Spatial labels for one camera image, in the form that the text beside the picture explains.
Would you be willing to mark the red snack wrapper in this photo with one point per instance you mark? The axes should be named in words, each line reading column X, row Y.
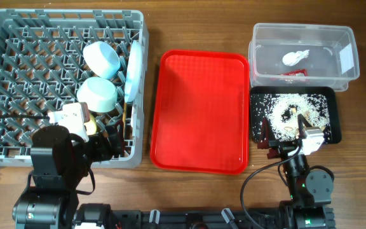
column 297, row 75

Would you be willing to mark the light blue small bowl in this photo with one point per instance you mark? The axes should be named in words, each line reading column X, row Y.
column 102, row 59

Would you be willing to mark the black rectangular tray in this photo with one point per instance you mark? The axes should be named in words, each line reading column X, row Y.
column 326, row 91

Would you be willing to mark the grey plastic dishwasher rack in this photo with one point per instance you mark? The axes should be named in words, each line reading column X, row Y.
column 42, row 67

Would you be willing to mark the white tissue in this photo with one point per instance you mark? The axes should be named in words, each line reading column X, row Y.
column 292, row 58

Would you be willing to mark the red plastic serving tray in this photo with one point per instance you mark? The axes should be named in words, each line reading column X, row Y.
column 201, row 114

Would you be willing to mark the single wooden chopstick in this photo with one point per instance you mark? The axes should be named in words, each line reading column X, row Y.
column 124, row 114

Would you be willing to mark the spilled rice and scraps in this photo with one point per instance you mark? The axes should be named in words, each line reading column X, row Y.
column 281, row 111

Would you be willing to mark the clear plastic bin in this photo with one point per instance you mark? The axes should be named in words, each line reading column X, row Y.
column 332, row 62

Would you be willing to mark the green plastic bowl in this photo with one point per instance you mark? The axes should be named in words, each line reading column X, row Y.
column 99, row 94

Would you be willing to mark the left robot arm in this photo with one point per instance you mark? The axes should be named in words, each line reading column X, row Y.
column 60, row 161

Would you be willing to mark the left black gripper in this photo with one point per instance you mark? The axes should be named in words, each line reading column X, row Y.
column 105, row 151

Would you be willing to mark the yellow plastic cup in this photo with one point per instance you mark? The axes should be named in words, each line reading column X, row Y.
column 91, row 126

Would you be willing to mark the light blue round plate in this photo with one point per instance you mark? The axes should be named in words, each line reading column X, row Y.
column 134, row 70

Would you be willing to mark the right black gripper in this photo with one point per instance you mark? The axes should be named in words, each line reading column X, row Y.
column 281, row 149

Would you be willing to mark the white plastic fork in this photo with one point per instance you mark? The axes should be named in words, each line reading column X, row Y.
column 134, row 117

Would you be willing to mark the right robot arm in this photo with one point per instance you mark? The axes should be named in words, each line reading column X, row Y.
column 310, row 187

